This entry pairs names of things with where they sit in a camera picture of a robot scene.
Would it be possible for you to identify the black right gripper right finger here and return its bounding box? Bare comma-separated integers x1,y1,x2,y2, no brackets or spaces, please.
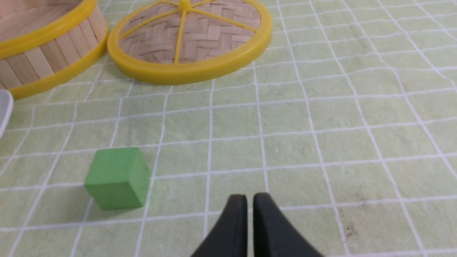
253,192,323,257

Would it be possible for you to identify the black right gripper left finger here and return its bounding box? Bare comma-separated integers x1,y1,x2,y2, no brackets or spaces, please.
192,194,248,257

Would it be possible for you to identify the white square plate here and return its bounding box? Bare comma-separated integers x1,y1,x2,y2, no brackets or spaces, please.
0,89,14,138

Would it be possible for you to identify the green wooden cube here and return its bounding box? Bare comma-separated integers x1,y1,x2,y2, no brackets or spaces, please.
84,147,151,210

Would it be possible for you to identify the woven bamboo steamer lid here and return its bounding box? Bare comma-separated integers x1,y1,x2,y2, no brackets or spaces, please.
107,0,272,85

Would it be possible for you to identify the yellow-rimmed bamboo steamer basket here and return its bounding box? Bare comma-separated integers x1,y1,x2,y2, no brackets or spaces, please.
0,0,109,100

